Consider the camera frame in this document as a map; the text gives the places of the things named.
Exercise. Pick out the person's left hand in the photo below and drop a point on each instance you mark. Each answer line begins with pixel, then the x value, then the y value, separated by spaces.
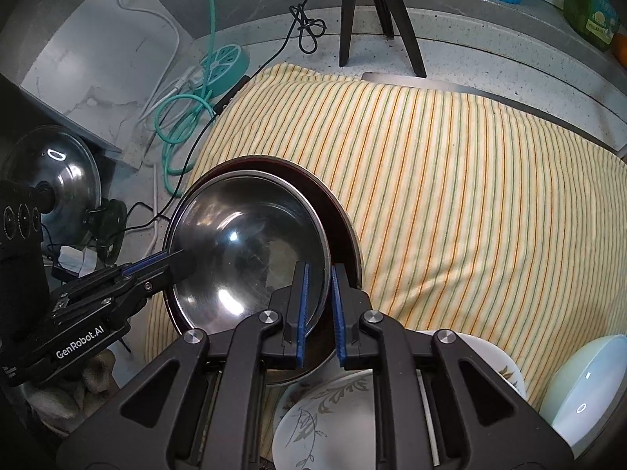
pixel 73 387

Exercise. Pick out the teal round power strip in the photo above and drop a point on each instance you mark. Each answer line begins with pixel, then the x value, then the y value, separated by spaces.
pixel 226 66

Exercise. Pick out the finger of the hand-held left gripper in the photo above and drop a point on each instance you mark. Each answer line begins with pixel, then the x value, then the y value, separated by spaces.
pixel 156 263
pixel 137 293

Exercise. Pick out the white charger plug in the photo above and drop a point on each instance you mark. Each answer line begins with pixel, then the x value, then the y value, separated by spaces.
pixel 76 260

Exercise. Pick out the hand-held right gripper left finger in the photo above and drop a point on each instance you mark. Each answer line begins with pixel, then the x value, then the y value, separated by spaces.
pixel 301 303

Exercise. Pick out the small black stand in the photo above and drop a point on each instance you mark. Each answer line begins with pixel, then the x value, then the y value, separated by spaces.
pixel 110 227

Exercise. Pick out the silver steel bowl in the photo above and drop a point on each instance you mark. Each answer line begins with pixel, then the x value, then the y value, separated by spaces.
pixel 245 235

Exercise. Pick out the glass pot lid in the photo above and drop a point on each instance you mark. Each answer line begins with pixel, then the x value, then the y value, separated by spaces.
pixel 68 171

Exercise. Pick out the green bottle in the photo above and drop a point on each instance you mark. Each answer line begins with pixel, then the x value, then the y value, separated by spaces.
pixel 592 5

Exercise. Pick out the red steel bowl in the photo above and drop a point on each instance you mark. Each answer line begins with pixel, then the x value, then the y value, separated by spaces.
pixel 338 225

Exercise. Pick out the white marble board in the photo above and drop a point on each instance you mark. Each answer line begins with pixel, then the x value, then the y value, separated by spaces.
pixel 98 58

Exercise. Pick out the yellow striped cloth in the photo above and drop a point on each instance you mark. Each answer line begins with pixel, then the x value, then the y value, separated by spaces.
pixel 465 196

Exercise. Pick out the orange round object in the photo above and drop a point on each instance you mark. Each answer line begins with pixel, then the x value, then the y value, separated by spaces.
pixel 621 50

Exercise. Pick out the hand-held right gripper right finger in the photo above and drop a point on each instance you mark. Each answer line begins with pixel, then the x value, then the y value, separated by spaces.
pixel 339 313

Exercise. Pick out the black tripod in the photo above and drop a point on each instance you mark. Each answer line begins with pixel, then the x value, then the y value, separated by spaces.
pixel 392 5

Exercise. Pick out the pale green bowl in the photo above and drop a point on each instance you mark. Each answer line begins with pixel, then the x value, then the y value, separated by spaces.
pixel 588 391

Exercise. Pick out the white plate gold leaf print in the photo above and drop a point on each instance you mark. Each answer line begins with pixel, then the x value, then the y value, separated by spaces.
pixel 333 421

